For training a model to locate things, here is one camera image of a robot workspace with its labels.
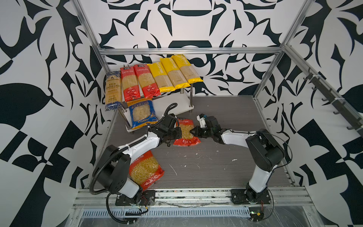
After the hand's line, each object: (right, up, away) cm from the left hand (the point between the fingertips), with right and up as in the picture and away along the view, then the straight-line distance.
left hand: (180, 130), depth 88 cm
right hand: (+6, 0, +4) cm, 7 cm away
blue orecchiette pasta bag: (-26, +10, +8) cm, 29 cm away
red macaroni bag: (-19, -22, -8) cm, 30 cm away
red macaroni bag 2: (+4, -6, 0) cm, 7 cm away
